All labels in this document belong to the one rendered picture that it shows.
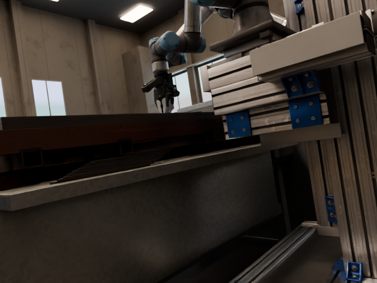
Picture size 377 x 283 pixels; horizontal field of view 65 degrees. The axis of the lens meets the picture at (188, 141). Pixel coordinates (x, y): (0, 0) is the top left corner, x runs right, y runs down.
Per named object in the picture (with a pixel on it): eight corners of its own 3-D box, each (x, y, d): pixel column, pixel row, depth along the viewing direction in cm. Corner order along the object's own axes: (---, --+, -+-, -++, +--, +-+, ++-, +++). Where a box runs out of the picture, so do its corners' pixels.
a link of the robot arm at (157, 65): (159, 59, 130) (147, 65, 136) (160, 70, 130) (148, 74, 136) (171, 62, 136) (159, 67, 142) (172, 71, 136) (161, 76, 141)
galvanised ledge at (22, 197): (-16, 207, 67) (-18, 194, 68) (263, 147, 162) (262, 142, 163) (11, 211, 54) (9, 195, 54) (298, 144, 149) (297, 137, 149)
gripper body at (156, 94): (178, 96, 137) (174, 71, 137) (164, 96, 130) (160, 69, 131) (167, 100, 142) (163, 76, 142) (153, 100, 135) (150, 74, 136)
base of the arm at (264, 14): (286, 35, 99) (281, 6, 99) (265, 26, 87) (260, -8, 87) (246, 50, 109) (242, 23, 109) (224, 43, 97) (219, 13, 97)
